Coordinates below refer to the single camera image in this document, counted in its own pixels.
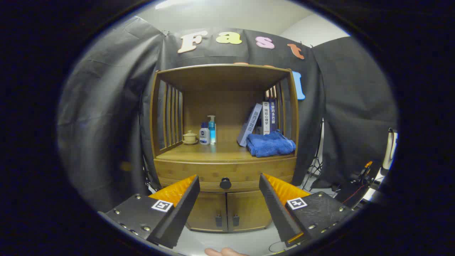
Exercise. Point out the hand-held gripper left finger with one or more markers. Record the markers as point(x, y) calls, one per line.
point(179, 213)

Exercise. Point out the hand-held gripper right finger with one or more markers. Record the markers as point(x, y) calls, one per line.
point(279, 213)

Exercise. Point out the wooden cabinet door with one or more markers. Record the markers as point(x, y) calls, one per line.
point(249, 209)
point(209, 209)

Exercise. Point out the wooden countertop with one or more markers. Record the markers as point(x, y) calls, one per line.
point(220, 151)

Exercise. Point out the wooden cabinet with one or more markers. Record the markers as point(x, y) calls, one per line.
point(227, 113)

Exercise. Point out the black tripod stand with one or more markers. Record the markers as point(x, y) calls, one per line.
point(315, 165)

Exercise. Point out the folded blue towel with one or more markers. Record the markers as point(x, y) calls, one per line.
point(270, 145)

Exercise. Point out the beige lidded teacup with saucer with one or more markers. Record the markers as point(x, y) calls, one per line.
point(190, 137)

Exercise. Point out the white lotion bottle blue cap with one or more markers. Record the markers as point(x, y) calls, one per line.
point(204, 137)

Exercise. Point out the blue pump bottle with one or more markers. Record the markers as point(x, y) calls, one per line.
point(212, 133)

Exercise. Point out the black equipment with orange clip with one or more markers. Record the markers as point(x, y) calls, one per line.
point(362, 174)

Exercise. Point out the grey book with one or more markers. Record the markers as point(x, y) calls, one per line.
point(249, 124)

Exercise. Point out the dark blue book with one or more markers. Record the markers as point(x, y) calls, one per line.
point(273, 115)

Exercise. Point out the black backdrop cloth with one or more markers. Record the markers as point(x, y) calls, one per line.
point(106, 124)

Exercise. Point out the white object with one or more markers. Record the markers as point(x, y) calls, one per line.
point(389, 149)

